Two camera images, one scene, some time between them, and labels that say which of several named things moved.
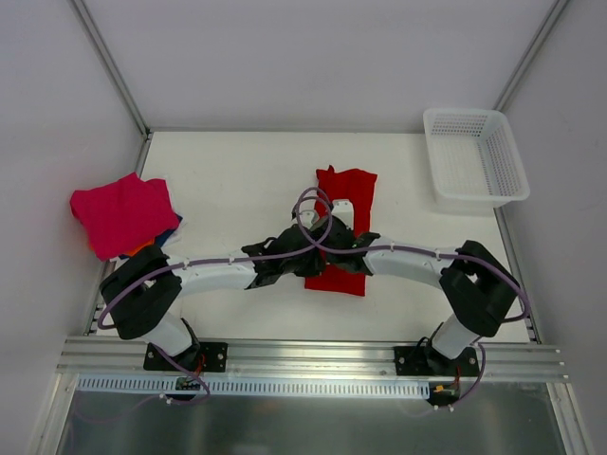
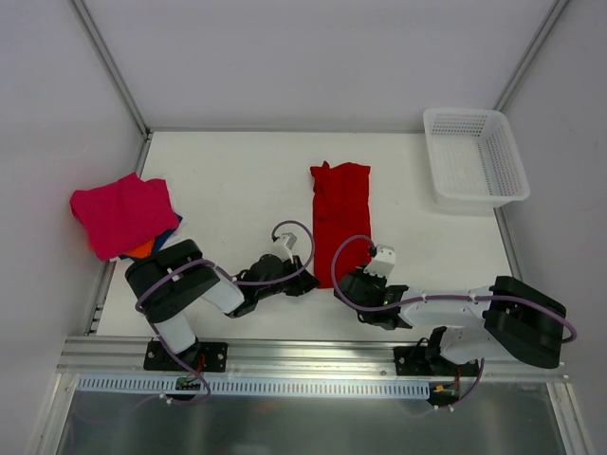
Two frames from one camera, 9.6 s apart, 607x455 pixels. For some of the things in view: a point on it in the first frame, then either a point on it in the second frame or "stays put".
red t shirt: (358, 188) stays put
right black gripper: (336, 256) -> (353, 286)
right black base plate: (425, 360) stays put
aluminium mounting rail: (82, 359) stays put
